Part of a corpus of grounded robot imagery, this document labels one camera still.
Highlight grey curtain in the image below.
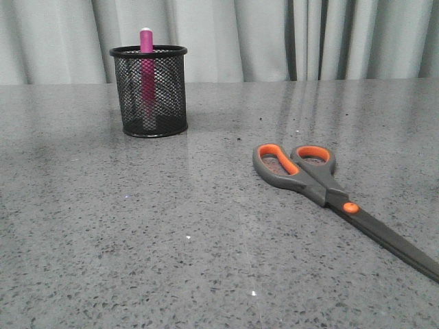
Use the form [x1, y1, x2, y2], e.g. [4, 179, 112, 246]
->
[1, 1, 438, 85]

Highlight black mesh pen holder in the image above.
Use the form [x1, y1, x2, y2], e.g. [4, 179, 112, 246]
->
[110, 45, 188, 138]

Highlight pink marker pen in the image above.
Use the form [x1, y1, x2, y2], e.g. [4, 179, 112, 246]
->
[139, 27, 156, 130]

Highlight grey orange scissors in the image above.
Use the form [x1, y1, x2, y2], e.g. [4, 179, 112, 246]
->
[252, 144, 438, 282]

